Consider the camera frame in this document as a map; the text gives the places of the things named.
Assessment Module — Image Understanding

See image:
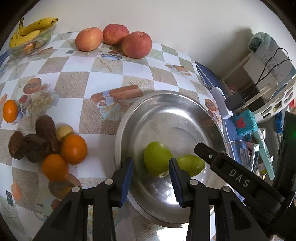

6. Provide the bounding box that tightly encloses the right red apple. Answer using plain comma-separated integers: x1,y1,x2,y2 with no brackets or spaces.
122,31,152,59

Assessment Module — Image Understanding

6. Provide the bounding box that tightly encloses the red apple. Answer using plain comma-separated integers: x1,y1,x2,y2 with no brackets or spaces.
103,24,129,46
122,31,152,59

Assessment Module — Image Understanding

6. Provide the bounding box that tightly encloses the left peach-coloured apple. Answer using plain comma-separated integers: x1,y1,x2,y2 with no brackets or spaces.
75,27,103,52

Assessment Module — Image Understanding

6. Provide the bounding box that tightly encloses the upper yellow banana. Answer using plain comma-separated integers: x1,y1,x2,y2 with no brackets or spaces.
19,17,59,36

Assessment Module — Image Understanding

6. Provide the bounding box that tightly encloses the grey metal clip tool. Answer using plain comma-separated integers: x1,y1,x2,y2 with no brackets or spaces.
240,144,259,173

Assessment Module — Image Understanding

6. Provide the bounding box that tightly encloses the lower yellow banana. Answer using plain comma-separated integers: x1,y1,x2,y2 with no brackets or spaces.
9,30,42,48

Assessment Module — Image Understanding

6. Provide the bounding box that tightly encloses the teal toy box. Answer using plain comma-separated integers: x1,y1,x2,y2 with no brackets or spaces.
233,109,258,136

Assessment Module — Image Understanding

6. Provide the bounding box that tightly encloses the clear plastic fruit tray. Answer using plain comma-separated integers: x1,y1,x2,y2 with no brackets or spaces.
7,26,52,57

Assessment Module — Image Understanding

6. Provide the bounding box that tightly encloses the black power adapter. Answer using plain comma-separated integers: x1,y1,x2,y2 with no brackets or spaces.
224,92,246,111

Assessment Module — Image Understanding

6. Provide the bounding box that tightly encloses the middle red apple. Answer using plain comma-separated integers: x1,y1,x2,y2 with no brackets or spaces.
103,24,129,46

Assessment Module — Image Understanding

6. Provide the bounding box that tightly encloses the small round green fruit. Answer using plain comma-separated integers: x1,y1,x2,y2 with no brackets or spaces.
177,154,205,177

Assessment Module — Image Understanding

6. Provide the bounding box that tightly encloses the patterned checkered tablecloth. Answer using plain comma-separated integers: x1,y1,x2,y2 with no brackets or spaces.
1,32,215,240

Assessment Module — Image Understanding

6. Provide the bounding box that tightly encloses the large central brown date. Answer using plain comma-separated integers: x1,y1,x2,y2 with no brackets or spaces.
23,133,51,163

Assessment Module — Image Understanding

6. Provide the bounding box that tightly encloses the large green oval fruit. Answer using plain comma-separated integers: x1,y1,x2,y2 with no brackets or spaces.
144,142,173,178

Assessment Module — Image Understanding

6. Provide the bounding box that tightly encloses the steel round plate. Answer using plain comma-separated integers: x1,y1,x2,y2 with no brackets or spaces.
114,91,228,228

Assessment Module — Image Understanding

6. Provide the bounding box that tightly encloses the black cable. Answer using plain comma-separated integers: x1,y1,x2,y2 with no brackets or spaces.
253,47,293,93

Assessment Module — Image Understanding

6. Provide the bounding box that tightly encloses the small yellow-green fruit rear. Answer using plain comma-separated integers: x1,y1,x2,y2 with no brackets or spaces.
56,126,74,142

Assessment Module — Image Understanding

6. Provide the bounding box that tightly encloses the yellow banana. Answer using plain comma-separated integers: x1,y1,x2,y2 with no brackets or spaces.
19,17,59,36
9,30,42,48

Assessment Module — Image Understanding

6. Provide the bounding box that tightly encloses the lone orange mandarin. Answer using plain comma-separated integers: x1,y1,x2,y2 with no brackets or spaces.
3,99,18,123

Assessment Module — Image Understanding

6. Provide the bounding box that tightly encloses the small yellow-brown fruit front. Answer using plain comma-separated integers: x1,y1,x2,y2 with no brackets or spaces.
48,180,75,199

